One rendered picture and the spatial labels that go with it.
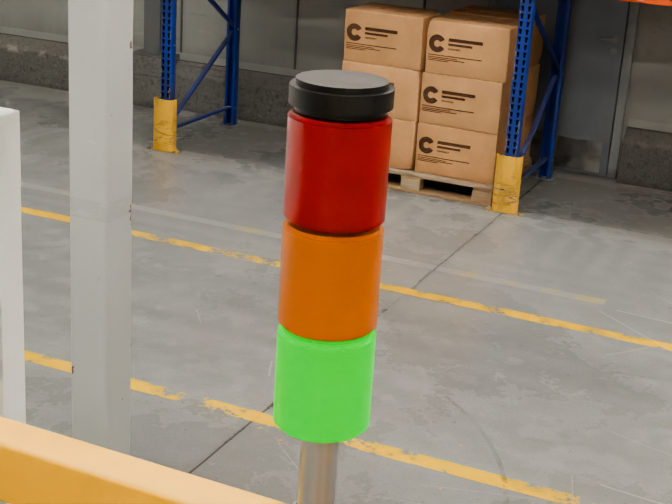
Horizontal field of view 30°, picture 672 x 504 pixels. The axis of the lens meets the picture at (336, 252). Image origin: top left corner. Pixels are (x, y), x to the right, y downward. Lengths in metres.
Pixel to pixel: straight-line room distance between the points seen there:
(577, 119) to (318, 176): 9.19
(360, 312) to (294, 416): 0.06
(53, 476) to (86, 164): 2.53
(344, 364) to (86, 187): 2.68
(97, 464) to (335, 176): 0.25
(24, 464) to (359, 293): 0.25
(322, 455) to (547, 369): 5.56
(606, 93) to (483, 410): 4.44
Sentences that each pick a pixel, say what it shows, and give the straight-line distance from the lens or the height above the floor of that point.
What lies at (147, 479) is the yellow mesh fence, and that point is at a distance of 0.72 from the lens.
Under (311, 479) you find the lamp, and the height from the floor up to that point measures 2.13.
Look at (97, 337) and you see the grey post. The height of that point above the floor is 1.12.
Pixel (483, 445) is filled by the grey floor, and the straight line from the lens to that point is 5.39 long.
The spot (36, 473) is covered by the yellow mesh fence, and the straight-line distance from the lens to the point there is 0.76.
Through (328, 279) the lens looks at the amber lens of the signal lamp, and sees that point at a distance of 0.59.
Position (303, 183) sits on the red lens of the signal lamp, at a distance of 0.59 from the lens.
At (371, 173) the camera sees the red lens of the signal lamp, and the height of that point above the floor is 2.30.
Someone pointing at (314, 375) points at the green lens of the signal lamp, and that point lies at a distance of 0.61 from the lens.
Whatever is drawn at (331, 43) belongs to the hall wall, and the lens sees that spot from 10.41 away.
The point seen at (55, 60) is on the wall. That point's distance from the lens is 11.67.
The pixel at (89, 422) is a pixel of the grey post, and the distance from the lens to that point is 3.51.
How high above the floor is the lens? 2.45
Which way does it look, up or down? 19 degrees down
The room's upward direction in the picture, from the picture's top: 4 degrees clockwise
